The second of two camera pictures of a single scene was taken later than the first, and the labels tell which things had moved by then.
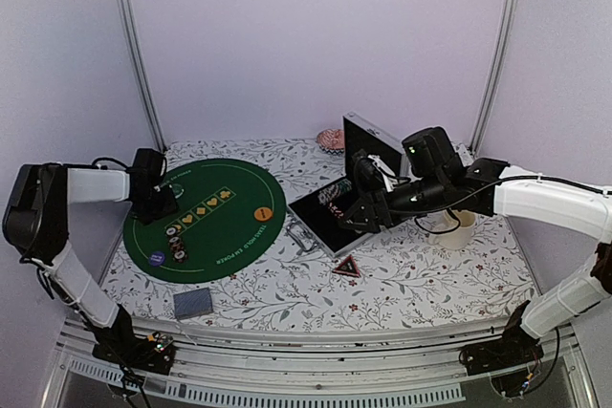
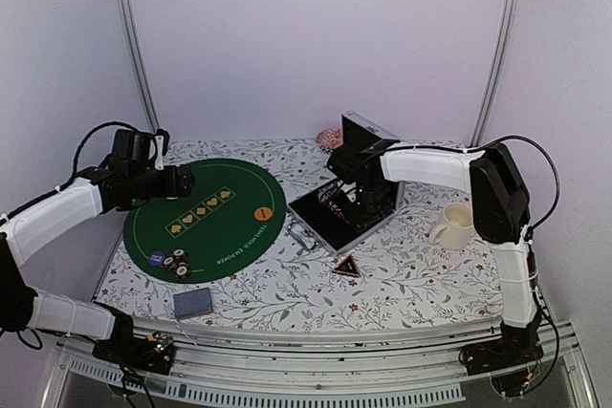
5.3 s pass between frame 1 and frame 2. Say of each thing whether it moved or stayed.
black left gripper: moved
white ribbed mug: stayed
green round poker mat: stayed
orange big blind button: stayed
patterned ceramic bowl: stayed
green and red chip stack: moved
